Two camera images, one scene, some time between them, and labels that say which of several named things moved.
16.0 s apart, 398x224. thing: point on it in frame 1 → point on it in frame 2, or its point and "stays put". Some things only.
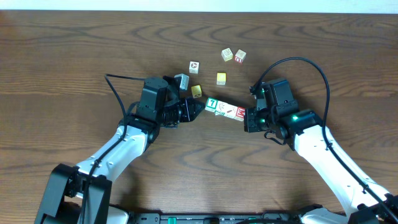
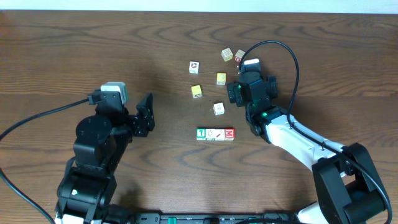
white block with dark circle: (194, 67) stays put
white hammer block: (231, 111) → (219, 134)
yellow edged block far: (227, 54) stays put
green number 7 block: (211, 104) → (201, 134)
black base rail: (268, 218) stays put
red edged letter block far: (239, 56) stays put
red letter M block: (240, 114) → (229, 134)
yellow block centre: (221, 78) stays put
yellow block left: (196, 91) stays put
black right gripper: (250, 125) → (235, 94)
